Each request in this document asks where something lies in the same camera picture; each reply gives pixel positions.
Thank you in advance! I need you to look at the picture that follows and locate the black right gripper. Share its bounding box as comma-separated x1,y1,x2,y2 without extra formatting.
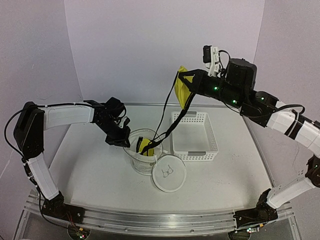
179,69,244,109

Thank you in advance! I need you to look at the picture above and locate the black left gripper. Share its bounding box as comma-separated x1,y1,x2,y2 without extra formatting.
96,118,131,148

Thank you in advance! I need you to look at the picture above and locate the white perforated plastic basket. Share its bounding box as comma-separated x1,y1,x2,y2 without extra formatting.
171,111,219,162

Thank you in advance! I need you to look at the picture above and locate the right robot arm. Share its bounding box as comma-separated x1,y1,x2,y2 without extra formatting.
176,58,320,222

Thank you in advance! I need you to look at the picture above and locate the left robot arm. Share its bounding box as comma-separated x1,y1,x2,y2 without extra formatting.
13,97,131,219

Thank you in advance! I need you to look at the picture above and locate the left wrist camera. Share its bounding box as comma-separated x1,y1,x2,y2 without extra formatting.
116,116,131,128

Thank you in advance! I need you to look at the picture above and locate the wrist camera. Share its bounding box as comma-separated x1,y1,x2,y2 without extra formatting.
116,116,131,128
202,45,224,77

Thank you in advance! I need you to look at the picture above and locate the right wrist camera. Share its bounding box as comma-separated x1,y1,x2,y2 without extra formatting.
202,45,224,77

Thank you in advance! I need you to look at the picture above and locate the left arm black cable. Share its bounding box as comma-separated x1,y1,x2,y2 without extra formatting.
3,102,51,201

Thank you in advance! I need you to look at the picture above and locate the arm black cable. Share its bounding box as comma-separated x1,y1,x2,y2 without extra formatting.
274,104,307,123
3,102,51,201

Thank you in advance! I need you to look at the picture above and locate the aluminium table rail frame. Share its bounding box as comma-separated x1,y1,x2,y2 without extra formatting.
14,100,303,240

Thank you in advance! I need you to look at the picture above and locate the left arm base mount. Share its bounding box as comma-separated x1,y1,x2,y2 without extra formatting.
41,191,85,224

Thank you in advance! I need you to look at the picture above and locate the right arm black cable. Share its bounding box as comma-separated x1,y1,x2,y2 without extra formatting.
274,104,307,123

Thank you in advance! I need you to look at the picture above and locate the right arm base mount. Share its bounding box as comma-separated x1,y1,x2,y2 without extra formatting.
233,188,278,229

